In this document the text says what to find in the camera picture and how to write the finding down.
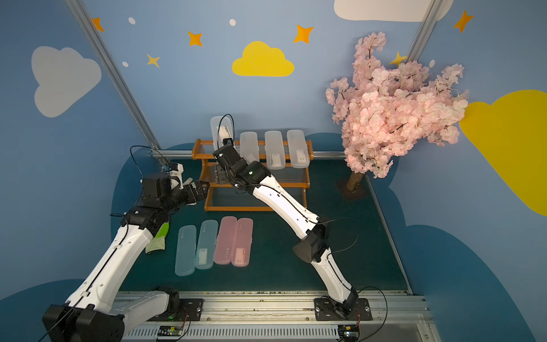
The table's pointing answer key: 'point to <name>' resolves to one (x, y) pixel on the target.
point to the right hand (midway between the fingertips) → (228, 167)
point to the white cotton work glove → (190, 194)
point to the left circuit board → (170, 330)
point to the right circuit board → (349, 332)
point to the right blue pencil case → (206, 244)
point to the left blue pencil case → (185, 256)
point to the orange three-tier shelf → (221, 198)
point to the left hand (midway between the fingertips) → (198, 183)
